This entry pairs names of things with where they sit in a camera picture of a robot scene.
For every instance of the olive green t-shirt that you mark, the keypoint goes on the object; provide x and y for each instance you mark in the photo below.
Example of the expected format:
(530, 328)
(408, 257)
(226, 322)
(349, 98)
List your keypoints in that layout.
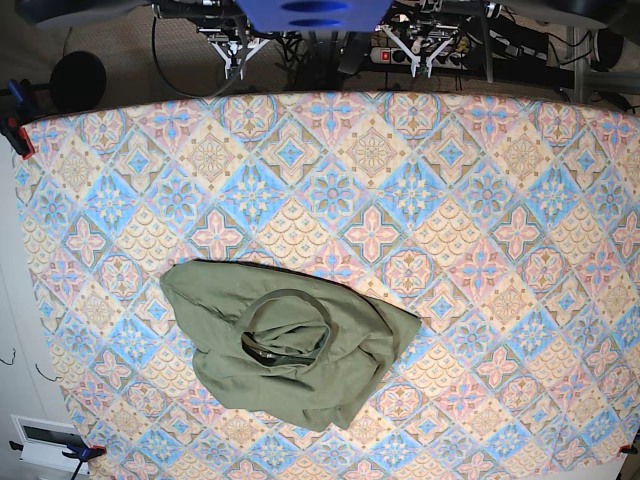
(303, 349)

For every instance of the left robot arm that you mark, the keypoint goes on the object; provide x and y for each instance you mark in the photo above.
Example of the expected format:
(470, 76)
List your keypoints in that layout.
(422, 35)

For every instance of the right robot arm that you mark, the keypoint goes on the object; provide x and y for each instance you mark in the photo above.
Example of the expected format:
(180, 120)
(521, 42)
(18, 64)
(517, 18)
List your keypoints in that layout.
(224, 25)

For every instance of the patterned tile tablecloth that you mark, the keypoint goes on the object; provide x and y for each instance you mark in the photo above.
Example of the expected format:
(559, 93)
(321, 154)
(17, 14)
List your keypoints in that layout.
(510, 227)

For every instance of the black round stool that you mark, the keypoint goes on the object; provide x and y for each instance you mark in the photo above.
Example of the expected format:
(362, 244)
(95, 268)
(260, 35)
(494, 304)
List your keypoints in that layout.
(77, 82)

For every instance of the blue orange clamp lower left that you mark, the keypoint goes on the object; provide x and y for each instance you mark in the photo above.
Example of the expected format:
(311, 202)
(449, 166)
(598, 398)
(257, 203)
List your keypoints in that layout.
(83, 453)

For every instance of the orange black clamp left edge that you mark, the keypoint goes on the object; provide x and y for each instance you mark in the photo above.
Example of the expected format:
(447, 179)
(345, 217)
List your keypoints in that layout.
(17, 136)

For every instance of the black speaker top right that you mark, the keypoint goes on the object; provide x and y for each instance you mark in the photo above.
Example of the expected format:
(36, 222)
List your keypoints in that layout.
(607, 49)

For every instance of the orange clamp lower right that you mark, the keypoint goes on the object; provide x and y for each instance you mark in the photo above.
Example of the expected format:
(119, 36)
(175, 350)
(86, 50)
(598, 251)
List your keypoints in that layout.
(628, 450)

